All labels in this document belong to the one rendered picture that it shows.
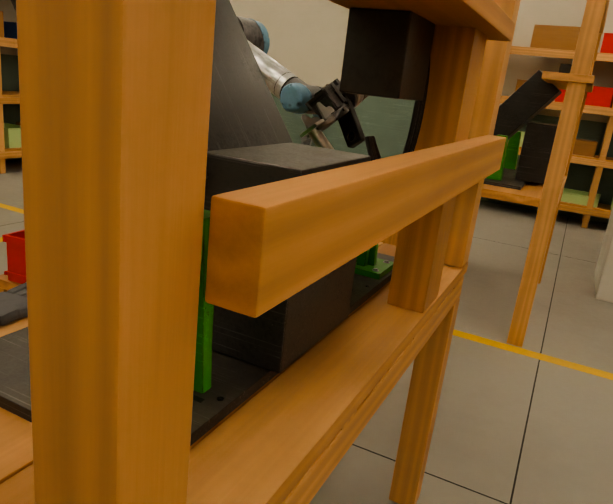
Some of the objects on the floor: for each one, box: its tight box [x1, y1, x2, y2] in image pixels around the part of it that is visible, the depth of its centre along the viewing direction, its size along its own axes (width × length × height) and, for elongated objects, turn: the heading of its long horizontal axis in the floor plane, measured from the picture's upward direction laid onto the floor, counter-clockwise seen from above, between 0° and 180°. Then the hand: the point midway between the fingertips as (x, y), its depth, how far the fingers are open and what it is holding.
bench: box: [0, 242, 468, 504], centre depth 138 cm, size 70×149×88 cm, turn 134°
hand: (317, 133), depth 132 cm, fingers closed on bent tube, 3 cm apart
